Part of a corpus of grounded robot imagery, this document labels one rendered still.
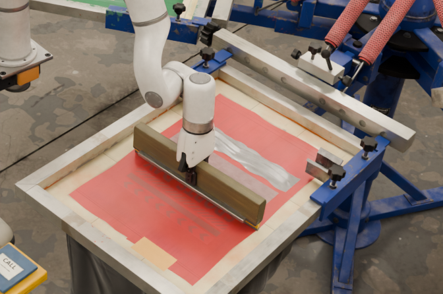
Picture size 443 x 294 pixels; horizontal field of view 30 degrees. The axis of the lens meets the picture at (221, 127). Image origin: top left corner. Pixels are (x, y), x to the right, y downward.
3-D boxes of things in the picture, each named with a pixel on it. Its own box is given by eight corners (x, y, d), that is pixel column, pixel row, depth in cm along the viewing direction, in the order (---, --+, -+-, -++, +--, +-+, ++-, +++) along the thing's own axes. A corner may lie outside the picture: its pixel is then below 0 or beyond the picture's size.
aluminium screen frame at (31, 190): (196, 331, 178) (198, 320, 176) (14, 194, 203) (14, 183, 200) (378, 160, 229) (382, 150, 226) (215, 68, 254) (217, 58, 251)
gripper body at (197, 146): (199, 105, 203) (198, 142, 210) (172, 124, 197) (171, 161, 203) (223, 118, 200) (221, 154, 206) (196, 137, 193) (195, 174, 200)
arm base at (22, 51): (-29, 45, 217) (-34, -7, 207) (12, 29, 225) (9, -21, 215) (5, 72, 209) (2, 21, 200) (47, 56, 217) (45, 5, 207)
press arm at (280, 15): (48, -9, 293) (48, -24, 289) (53, -17, 297) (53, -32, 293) (395, 54, 287) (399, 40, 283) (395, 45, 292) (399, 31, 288)
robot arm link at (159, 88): (142, 8, 193) (168, 87, 202) (114, 32, 183) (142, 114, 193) (173, 5, 188) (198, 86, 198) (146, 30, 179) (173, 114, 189)
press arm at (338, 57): (319, 94, 243) (322, 80, 240) (302, 85, 245) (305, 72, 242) (350, 71, 254) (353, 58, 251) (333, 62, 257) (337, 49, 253)
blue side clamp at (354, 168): (321, 222, 210) (326, 202, 205) (305, 212, 212) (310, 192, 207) (380, 166, 229) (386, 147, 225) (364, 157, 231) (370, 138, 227)
